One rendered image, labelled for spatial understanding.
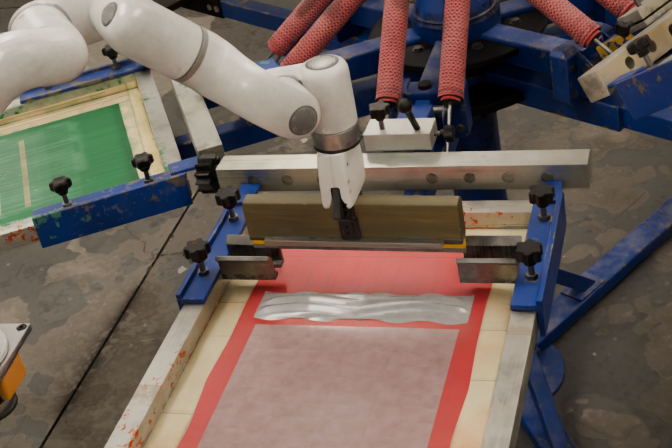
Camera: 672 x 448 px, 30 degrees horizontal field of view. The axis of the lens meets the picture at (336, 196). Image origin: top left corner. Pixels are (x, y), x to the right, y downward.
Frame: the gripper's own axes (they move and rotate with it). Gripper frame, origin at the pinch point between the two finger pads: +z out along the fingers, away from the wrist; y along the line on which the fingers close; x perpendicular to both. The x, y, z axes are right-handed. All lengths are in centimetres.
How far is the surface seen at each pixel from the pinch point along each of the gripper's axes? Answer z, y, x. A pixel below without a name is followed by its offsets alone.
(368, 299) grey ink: 13.1, 3.4, 1.4
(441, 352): 13.8, 14.9, 15.7
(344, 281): 13.9, -2.4, -4.3
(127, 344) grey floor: 110, -95, -111
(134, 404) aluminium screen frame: 10.9, 33.1, -27.6
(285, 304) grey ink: 13.2, 5.1, -12.5
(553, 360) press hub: 107, -93, 13
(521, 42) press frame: 7, -76, 16
